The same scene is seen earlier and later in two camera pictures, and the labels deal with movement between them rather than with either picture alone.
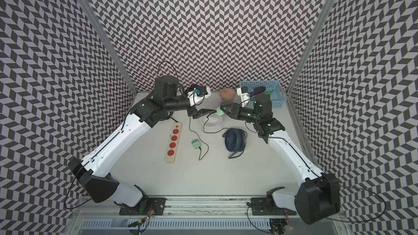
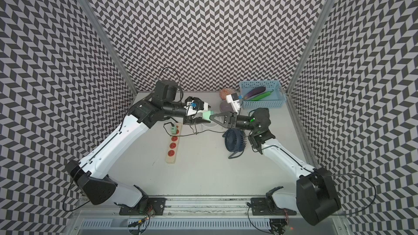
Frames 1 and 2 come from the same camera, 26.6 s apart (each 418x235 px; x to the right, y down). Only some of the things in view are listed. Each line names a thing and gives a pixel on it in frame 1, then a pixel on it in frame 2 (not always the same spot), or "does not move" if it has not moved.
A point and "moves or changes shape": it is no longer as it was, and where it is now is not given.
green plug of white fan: x=196 y=143 moves or changes shape
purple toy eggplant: x=257 y=90 does not move
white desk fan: x=211 y=121 does not move
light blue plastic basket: x=273 y=87 does not move
